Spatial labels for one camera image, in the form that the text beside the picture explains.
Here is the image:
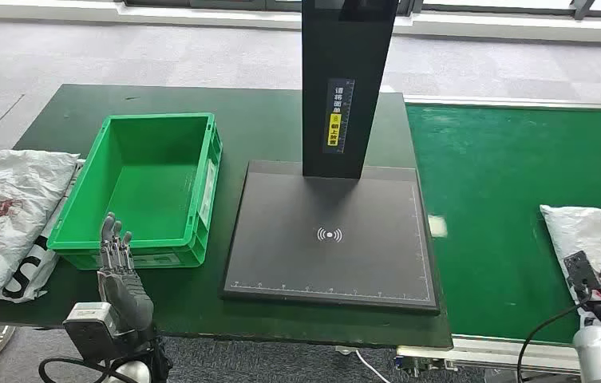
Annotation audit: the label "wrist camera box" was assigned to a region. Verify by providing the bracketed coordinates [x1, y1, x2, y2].
[63, 302, 124, 363]
[564, 251, 601, 331]

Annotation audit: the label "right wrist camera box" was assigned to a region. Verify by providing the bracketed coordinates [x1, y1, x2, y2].
[564, 251, 601, 331]

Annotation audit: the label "dark green table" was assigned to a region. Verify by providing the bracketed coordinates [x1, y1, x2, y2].
[0, 83, 454, 350]

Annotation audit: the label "white parcel bag black letters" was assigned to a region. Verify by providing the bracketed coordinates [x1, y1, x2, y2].
[1, 158, 85, 304]

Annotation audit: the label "white crate label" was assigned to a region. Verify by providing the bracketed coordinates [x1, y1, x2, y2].
[198, 158, 218, 226]

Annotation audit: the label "green plastic crate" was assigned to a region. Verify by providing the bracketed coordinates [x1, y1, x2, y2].
[47, 112, 223, 270]

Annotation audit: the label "black yellow scanner label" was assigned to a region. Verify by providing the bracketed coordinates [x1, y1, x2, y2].
[322, 77, 356, 155]

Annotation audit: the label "white parcel bag red print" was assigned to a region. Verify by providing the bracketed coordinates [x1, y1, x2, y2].
[0, 149, 80, 301]

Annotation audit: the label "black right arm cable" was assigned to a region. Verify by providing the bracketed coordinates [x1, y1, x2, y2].
[516, 301, 592, 383]

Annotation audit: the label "white window ledge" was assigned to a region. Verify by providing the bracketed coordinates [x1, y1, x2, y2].
[0, 0, 601, 45]

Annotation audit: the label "black inbound scanner machine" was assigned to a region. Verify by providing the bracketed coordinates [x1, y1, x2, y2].
[219, 0, 441, 317]

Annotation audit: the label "white power cable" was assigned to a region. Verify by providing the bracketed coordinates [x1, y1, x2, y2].
[334, 345, 392, 383]

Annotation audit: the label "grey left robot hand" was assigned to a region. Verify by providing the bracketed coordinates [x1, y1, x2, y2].
[97, 212, 156, 339]

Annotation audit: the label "white bag black-red print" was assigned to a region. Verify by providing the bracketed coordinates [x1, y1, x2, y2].
[539, 204, 601, 318]

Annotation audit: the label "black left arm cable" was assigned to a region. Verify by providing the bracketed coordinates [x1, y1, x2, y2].
[39, 357, 137, 383]

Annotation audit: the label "aluminium conveyor frame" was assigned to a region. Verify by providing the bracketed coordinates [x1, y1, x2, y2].
[395, 93, 601, 379]

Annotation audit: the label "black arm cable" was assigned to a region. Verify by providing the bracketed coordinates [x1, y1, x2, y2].
[39, 357, 137, 383]
[516, 301, 592, 383]

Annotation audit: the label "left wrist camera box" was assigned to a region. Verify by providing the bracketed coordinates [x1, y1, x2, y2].
[63, 302, 124, 363]

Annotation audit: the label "green conveyor belt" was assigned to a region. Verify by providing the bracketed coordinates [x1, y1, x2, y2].
[405, 104, 601, 345]

